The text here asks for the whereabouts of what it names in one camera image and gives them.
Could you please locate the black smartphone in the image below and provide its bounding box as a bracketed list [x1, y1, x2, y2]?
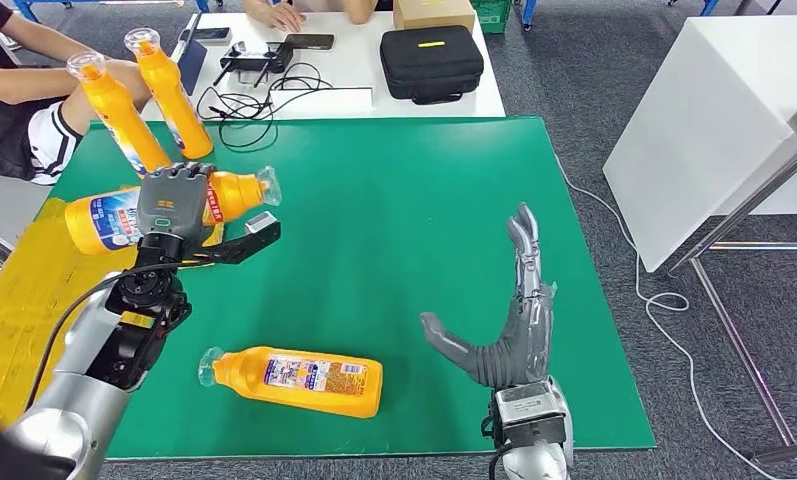
[180, 27, 232, 45]

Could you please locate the cardboard box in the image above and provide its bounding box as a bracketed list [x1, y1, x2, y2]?
[393, 0, 477, 32]

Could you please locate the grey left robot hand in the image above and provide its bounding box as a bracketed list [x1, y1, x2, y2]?
[136, 162, 215, 243]

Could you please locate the white floor cable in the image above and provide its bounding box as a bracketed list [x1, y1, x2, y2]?
[554, 155, 777, 480]

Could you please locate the white side table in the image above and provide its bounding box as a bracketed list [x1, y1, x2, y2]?
[0, 165, 55, 270]

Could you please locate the black carrying case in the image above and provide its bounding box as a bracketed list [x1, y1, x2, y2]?
[379, 25, 485, 106]

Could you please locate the blue metal rack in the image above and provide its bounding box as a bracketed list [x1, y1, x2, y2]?
[518, 0, 723, 32]

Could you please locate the blue metal frame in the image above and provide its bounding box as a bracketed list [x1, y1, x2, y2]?
[12, 0, 212, 28]

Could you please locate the yellow plastic sheet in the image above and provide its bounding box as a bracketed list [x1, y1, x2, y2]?
[0, 195, 226, 435]

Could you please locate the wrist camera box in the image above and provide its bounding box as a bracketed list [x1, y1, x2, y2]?
[244, 210, 283, 248]
[493, 380, 568, 446]

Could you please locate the orange detergent bottle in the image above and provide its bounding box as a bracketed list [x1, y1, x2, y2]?
[123, 27, 215, 161]
[64, 165, 283, 256]
[197, 345, 384, 420]
[66, 50, 173, 179]

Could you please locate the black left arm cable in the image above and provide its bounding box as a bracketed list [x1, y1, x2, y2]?
[24, 259, 214, 412]

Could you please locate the white cabinet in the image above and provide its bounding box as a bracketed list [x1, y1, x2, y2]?
[601, 14, 797, 274]

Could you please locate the dark blue tablet case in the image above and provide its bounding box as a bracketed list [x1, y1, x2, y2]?
[175, 11, 208, 96]

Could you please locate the black remote controller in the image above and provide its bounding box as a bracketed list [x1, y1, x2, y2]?
[212, 40, 295, 89]

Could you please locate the dark robot torso edge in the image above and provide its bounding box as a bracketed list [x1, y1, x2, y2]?
[0, 410, 75, 480]

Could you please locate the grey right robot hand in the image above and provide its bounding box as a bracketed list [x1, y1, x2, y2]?
[420, 202, 558, 391]

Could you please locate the green table mat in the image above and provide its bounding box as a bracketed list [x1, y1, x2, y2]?
[52, 116, 658, 460]

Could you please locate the green plastic crate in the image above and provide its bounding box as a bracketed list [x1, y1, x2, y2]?
[469, 0, 513, 34]

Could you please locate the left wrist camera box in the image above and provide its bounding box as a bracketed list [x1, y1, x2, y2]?
[244, 210, 283, 248]

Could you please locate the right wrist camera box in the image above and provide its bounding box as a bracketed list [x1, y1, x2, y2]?
[493, 380, 568, 446]

